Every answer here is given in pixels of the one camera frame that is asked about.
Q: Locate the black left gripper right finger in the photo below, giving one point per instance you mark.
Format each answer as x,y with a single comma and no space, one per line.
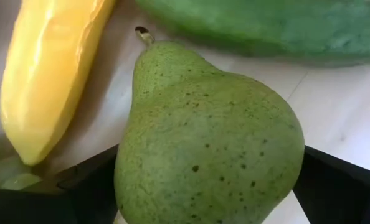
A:
337,196

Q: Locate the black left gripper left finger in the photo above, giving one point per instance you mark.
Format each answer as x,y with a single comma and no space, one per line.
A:
79,202

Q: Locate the green grape bunch with leaves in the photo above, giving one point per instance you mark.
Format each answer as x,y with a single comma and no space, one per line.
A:
7,174

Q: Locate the green speckled pear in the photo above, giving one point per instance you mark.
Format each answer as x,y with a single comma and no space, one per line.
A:
203,140

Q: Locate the yellow banana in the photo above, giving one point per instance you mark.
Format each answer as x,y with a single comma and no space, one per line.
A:
48,77

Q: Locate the green cucumber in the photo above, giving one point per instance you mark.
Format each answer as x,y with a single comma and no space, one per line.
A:
266,28

